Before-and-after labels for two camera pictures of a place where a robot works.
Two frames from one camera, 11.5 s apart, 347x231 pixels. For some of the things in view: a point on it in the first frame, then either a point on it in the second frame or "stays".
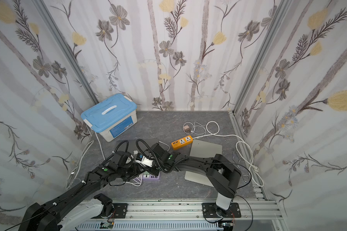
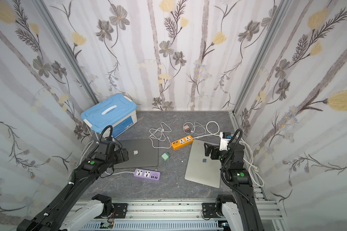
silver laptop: x=202 y=148 stays
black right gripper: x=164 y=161 -> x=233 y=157
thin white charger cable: x=193 y=128 stays
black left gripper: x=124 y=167 -> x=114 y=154
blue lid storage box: x=112 y=118 stays
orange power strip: x=181 y=142 stays
